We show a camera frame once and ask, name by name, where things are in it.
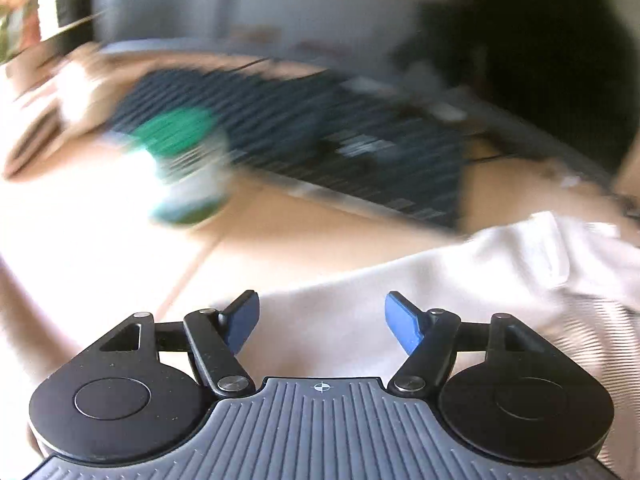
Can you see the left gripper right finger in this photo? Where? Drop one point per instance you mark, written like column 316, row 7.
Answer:
column 428, row 338

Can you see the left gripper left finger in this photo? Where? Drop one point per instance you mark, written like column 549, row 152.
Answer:
column 215, row 339

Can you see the striped white black garment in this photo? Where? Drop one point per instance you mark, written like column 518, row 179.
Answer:
column 575, row 283

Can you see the green lidded white jar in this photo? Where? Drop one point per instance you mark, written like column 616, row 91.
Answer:
column 187, row 158

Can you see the black mechanical keyboard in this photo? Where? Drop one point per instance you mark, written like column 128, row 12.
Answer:
column 317, row 130

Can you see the left computer monitor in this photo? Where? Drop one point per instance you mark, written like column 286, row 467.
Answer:
column 569, row 68

